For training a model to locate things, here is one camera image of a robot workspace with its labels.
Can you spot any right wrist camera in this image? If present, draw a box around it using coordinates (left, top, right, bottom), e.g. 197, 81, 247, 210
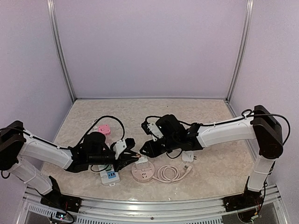
141, 121, 164, 141

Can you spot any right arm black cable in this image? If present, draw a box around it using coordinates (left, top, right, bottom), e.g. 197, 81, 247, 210
144, 109, 292, 150

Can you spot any pink plug adapter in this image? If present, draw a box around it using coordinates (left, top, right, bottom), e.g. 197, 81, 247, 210
98, 124, 111, 136

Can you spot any white plug adapter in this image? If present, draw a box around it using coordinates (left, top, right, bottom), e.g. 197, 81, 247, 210
182, 151, 197, 163

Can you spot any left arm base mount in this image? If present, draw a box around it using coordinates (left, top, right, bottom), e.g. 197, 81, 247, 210
40, 195, 82, 213

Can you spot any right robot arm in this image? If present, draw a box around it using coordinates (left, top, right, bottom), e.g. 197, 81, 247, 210
140, 105, 284, 207

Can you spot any white multicolour power strip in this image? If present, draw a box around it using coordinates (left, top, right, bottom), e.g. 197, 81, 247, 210
99, 165, 121, 187

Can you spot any left aluminium frame post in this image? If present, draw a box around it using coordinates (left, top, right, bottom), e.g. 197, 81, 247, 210
47, 0, 77, 103

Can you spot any aluminium front rail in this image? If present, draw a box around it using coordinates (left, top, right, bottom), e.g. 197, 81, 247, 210
15, 185, 291, 224

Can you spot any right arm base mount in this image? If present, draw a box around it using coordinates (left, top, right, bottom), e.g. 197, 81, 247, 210
223, 194, 263, 212

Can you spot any right aluminium frame post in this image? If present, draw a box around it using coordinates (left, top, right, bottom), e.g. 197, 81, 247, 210
226, 0, 254, 104

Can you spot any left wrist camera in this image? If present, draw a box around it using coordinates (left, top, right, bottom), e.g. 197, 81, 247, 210
110, 138, 135, 159

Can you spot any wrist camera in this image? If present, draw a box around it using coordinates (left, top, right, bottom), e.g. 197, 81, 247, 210
110, 138, 135, 159
141, 121, 164, 141

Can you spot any aluminium frame post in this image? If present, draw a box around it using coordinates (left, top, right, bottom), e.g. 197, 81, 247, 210
47, 0, 77, 103
226, 0, 254, 104

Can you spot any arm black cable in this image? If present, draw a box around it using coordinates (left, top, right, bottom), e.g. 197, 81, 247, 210
144, 109, 292, 150
14, 115, 125, 150

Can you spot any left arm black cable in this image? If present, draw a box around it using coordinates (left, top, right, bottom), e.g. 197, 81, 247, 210
14, 115, 125, 150

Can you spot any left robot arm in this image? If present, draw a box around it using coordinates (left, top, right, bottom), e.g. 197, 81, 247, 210
0, 120, 140, 208

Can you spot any pink cube socket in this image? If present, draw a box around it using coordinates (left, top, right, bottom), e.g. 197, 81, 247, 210
105, 136, 111, 144

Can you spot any green plug adapter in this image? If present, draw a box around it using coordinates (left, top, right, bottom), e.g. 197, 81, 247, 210
105, 165, 113, 172

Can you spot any pink round socket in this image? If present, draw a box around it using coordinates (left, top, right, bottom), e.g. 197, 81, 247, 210
131, 162, 155, 183

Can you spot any small circuit board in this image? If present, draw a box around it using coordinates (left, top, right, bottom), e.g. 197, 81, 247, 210
55, 211, 66, 220

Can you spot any white cube socket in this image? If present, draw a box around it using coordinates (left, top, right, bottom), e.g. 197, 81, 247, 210
135, 156, 149, 170

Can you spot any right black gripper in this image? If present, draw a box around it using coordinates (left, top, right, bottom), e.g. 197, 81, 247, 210
140, 136, 179, 159

